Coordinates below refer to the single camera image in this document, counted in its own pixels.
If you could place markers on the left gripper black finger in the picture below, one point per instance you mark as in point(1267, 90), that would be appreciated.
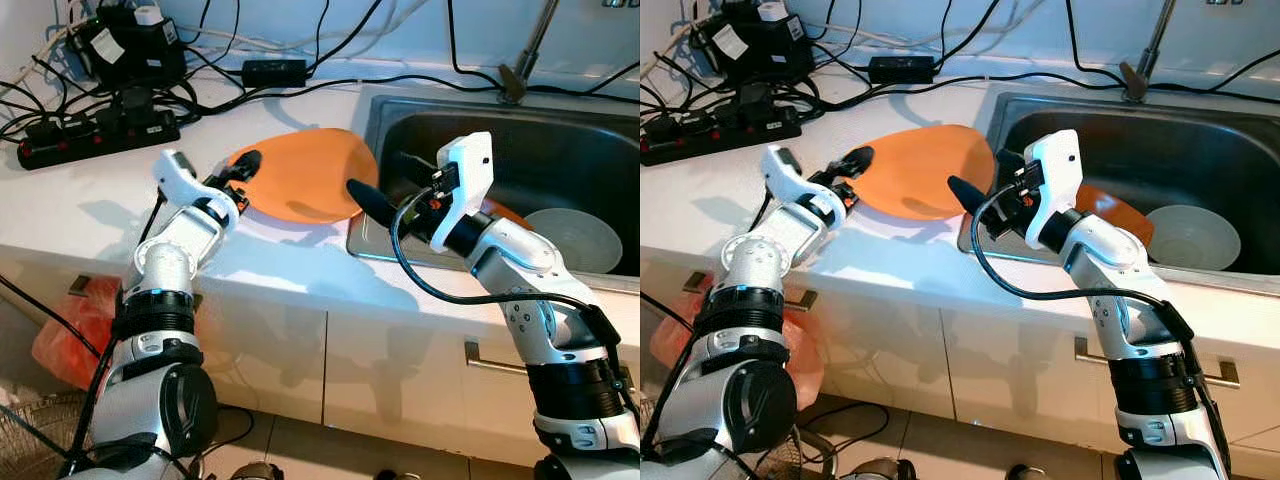
point(860, 160)
point(248, 165)

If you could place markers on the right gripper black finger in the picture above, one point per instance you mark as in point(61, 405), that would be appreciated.
point(417, 165)
point(970, 195)
point(1010, 164)
point(372, 203)

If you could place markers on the orange plastic plate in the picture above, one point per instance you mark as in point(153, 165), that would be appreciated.
point(925, 175)
point(310, 175)

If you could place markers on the orange plastic bowl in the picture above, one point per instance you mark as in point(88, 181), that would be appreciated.
point(510, 212)
point(1120, 210)

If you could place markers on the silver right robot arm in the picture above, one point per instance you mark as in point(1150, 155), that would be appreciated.
point(540, 350)
point(1150, 350)

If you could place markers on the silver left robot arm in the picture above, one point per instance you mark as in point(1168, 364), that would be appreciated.
point(160, 270)
point(755, 280)

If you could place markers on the white kitchen cabinet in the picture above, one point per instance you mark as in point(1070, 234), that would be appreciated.
point(980, 380)
point(380, 370)

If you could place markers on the black power adapter brick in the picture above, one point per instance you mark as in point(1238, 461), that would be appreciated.
point(900, 69)
point(275, 73)

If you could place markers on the black power strip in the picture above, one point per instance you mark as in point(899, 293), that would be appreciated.
point(100, 145)
point(720, 138)

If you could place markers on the stainless steel sink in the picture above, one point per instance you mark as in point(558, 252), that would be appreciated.
point(1180, 150)
point(560, 150)

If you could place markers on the pale grey dish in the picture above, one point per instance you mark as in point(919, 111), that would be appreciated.
point(575, 240)
point(1195, 238)

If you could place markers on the black charger box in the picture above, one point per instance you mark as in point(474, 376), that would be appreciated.
point(130, 55)
point(750, 50)

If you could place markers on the metal faucet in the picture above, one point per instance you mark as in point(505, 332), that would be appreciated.
point(1152, 45)
point(530, 45)

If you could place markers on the orange plastic bag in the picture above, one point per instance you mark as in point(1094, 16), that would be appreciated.
point(670, 345)
point(70, 340)

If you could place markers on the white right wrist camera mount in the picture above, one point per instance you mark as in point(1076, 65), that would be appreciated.
point(470, 165)
point(1060, 160)

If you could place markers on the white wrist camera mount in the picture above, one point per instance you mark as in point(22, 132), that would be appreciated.
point(1060, 160)
point(175, 175)
point(470, 165)
point(785, 170)

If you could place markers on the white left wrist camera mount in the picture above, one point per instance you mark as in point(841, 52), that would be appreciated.
point(175, 175)
point(785, 170)

